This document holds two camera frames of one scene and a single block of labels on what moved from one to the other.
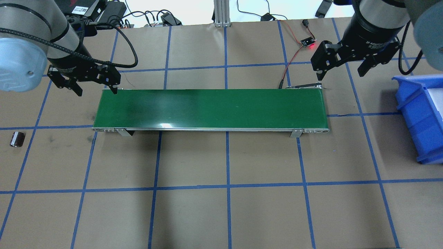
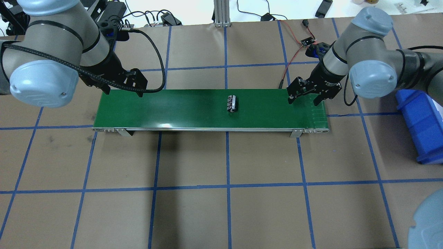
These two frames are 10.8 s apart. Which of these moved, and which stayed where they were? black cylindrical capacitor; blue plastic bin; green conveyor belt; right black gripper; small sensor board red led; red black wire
Moved: black cylindrical capacitor; right black gripper
Stayed: blue plastic bin; green conveyor belt; red black wire; small sensor board red led
